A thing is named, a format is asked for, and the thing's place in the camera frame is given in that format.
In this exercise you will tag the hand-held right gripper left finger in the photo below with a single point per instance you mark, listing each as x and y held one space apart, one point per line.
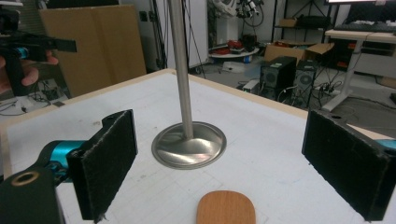
102 168

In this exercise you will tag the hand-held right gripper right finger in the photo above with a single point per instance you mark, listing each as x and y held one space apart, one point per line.
348 168

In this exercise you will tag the metal utensil stand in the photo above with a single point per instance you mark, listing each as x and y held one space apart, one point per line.
183 77

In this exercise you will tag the wooden spatula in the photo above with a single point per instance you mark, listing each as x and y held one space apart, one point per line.
225 208

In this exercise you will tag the large cardboard panel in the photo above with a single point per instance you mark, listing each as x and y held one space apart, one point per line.
99 46

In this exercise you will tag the white desk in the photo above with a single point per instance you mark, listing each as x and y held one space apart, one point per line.
351 68

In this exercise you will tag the white grid mat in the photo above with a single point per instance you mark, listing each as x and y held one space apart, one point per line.
249 174

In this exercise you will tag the black computer tower green sticker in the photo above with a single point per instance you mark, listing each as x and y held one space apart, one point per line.
277 77

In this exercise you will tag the white power box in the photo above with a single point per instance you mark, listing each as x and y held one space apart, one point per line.
251 86

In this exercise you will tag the open cardboard box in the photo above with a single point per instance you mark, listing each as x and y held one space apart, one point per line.
289 51

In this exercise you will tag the black keyboard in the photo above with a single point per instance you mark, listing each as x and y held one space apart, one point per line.
364 28

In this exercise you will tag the black metal shelf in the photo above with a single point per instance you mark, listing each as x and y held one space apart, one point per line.
305 21

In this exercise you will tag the small cardboard box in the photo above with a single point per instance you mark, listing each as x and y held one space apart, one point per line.
288 22

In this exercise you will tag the round white table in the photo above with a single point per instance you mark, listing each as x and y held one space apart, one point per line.
233 54

